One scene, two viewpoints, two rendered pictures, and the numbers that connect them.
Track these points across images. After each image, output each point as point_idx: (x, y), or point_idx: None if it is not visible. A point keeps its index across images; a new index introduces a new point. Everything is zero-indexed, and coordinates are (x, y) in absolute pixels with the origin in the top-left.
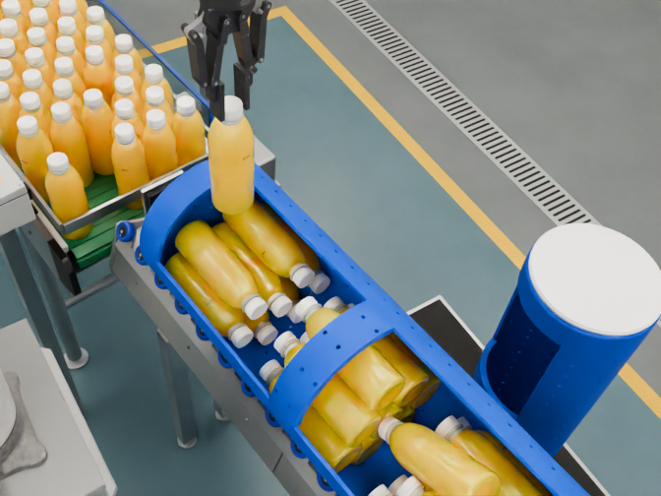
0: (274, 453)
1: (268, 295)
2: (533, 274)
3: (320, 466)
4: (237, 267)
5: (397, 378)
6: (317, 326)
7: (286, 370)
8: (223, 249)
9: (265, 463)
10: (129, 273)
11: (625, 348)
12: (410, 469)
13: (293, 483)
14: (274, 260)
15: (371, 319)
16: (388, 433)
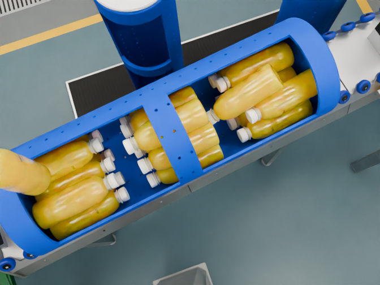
0: (184, 189)
1: (101, 171)
2: (119, 8)
3: (227, 162)
4: (81, 187)
5: (198, 101)
6: (149, 142)
7: (175, 168)
8: (64, 194)
9: (184, 195)
10: (35, 264)
11: None
12: (244, 111)
13: (203, 182)
14: (81, 160)
15: (158, 105)
16: (216, 119)
